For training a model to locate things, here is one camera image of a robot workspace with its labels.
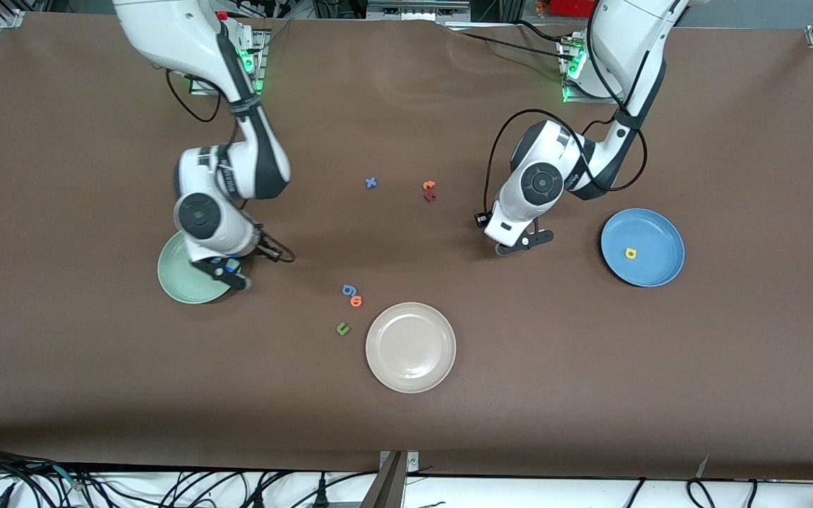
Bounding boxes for brown table cover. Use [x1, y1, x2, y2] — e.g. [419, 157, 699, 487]
[0, 11, 813, 482]

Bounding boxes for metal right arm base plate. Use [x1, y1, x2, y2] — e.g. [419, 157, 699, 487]
[189, 28, 270, 96]

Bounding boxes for light green plate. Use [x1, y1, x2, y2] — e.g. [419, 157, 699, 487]
[157, 231, 235, 305]

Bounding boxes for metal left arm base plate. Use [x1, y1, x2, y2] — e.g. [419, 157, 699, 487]
[560, 35, 637, 106]

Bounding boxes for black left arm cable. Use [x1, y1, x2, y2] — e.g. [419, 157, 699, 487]
[484, 108, 651, 221]

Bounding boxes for blue plate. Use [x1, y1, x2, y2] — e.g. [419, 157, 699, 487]
[600, 207, 686, 288]

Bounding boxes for grey metal clamp bracket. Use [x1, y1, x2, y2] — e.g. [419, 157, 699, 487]
[379, 450, 421, 474]

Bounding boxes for black cable to arm base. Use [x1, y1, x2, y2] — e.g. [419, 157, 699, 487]
[445, 20, 578, 61]

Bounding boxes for beige plate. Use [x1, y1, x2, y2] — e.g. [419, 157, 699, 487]
[365, 301, 457, 394]

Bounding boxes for grey power strip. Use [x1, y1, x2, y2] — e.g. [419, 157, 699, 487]
[366, 0, 472, 22]

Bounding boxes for dark metal beam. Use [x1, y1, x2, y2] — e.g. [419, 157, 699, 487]
[359, 452, 407, 508]

